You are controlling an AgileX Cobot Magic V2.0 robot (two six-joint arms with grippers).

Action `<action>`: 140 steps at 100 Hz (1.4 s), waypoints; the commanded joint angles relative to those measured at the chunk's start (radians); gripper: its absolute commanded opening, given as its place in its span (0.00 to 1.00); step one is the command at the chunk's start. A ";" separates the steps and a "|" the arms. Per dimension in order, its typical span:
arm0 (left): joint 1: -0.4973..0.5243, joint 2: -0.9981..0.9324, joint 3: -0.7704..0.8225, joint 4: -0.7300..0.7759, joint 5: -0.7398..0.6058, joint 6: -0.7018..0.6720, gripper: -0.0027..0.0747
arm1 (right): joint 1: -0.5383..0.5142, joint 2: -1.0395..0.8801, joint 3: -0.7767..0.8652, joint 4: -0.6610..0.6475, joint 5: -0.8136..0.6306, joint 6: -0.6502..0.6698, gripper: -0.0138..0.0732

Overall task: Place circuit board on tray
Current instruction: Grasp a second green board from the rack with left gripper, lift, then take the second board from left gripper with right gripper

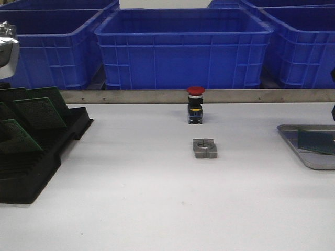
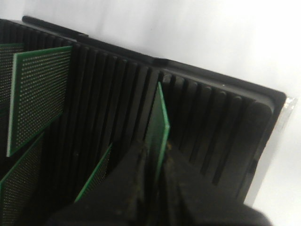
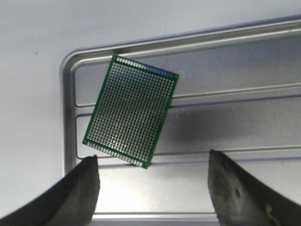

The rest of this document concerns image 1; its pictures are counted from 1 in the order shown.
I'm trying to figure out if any dark gripper tip edge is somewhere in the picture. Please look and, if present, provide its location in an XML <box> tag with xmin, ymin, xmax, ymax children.
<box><xmin>331</xmin><ymin>68</ymin><xmax>335</xmax><ymax>121</ymax></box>

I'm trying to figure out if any green perforated board front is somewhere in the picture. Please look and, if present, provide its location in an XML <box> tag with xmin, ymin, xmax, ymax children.
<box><xmin>298</xmin><ymin>130</ymin><xmax>334</xmax><ymax>155</ymax></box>

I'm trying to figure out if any green perforated board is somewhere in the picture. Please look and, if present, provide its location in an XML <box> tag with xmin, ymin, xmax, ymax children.
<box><xmin>27</xmin><ymin>86</ymin><xmax>71</xmax><ymax>116</ymax></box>
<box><xmin>13</xmin><ymin>97</ymin><xmax>67</xmax><ymax>130</ymax></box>
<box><xmin>298</xmin><ymin>130</ymin><xmax>334</xmax><ymax>155</ymax></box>

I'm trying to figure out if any silver metal tray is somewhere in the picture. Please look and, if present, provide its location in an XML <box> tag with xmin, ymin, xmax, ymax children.
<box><xmin>277</xmin><ymin>124</ymin><xmax>334</xmax><ymax>170</ymax></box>

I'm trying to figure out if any green perforated board rear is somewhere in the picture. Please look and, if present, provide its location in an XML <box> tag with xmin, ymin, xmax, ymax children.
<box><xmin>27</xmin><ymin>86</ymin><xmax>71</xmax><ymax>116</ymax></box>

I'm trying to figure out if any green perforated board middle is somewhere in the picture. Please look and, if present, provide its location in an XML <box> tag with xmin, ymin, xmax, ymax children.
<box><xmin>13</xmin><ymin>97</ymin><xmax>67</xmax><ymax>130</ymax></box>

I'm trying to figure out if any green board far left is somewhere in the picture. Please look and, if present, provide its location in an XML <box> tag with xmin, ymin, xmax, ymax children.
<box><xmin>0</xmin><ymin>87</ymin><xmax>29</xmax><ymax>104</ymax></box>

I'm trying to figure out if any black slotted board rack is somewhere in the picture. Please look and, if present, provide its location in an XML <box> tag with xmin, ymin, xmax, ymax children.
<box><xmin>1</xmin><ymin>102</ymin><xmax>93</xmax><ymax>204</ymax></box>

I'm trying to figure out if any blue plastic crate right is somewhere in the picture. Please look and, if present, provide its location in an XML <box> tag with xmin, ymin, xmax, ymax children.
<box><xmin>259</xmin><ymin>7</ymin><xmax>335</xmax><ymax>90</ymax></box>

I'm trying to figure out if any blue plastic crate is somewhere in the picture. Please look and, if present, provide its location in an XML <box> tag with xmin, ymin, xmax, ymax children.
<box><xmin>95</xmin><ymin>8</ymin><xmax>273</xmax><ymax>90</ymax></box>
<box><xmin>0</xmin><ymin>9</ymin><xmax>105</xmax><ymax>90</ymax></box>
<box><xmin>259</xmin><ymin>7</ymin><xmax>335</xmax><ymax>90</ymax></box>

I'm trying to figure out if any blue crate back right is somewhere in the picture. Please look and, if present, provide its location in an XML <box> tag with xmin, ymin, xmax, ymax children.
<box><xmin>207</xmin><ymin>0</ymin><xmax>334</xmax><ymax>9</ymax></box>

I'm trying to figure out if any red emergency stop button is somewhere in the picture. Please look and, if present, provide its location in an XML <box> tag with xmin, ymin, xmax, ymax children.
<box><xmin>186</xmin><ymin>86</ymin><xmax>205</xmax><ymax>124</ymax></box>

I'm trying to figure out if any grey metal clamp block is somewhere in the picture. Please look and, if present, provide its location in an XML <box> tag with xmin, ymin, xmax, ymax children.
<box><xmin>193</xmin><ymin>138</ymin><xmax>218</xmax><ymax>159</ymax></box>

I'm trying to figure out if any blue plastic crate centre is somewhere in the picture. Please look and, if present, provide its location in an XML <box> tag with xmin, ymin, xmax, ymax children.
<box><xmin>95</xmin><ymin>8</ymin><xmax>273</xmax><ymax>90</ymax></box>

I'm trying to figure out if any blue plastic crate left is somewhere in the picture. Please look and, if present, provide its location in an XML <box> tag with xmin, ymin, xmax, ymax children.
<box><xmin>0</xmin><ymin>9</ymin><xmax>105</xmax><ymax>90</ymax></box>

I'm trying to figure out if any blue crate back left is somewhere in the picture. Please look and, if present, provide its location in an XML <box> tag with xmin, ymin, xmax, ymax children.
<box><xmin>1</xmin><ymin>0</ymin><xmax>120</xmax><ymax>10</ymax></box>

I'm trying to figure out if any steel table edge rail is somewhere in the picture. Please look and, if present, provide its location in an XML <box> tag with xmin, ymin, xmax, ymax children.
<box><xmin>60</xmin><ymin>89</ymin><xmax>334</xmax><ymax>104</ymax></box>

